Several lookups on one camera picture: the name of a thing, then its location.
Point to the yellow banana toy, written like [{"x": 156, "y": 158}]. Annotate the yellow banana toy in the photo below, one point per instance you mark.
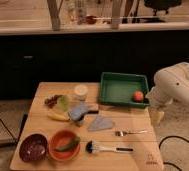
[{"x": 58, "y": 117}]

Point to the orange ball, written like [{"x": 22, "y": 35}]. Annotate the orange ball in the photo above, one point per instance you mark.
[{"x": 138, "y": 96}]

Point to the orange bowl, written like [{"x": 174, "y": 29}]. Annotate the orange bowl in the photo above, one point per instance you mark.
[{"x": 61, "y": 138}]

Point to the dark purple bowl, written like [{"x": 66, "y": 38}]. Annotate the dark purple bowl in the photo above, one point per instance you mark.
[{"x": 33, "y": 148}]

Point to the green plastic tray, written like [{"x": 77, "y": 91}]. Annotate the green plastic tray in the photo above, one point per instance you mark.
[{"x": 118, "y": 88}]

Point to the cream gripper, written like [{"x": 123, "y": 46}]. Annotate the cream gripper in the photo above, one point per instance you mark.
[{"x": 156, "y": 115}]

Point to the wooden brush block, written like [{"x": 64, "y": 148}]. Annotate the wooden brush block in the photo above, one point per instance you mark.
[{"x": 93, "y": 108}]

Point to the green pepper toy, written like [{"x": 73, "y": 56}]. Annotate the green pepper toy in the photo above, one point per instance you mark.
[{"x": 73, "y": 142}]

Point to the silver metal fork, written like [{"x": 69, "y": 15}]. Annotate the silver metal fork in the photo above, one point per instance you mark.
[{"x": 123, "y": 133}]

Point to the red grapes toy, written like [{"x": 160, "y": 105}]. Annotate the red grapes toy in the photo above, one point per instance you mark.
[{"x": 50, "y": 102}]

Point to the blue sponge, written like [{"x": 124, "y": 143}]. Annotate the blue sponge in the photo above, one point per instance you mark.
[{"x": 78, "y": 111}]

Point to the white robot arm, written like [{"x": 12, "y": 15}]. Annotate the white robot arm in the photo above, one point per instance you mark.
[{"x": 170, "y": 83}]

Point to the green pear toy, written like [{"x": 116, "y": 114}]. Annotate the green pear toy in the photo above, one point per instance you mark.
[{"x": 63, "y": 103}]

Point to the blue grey cloth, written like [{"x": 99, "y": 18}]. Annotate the blue grey cloth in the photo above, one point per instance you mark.
[{"x": 100, "y": 123}]

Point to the dish brush with black handle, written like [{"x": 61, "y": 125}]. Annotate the dish brush with black handle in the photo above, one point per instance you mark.
[{"x": 94, "y": 147}]

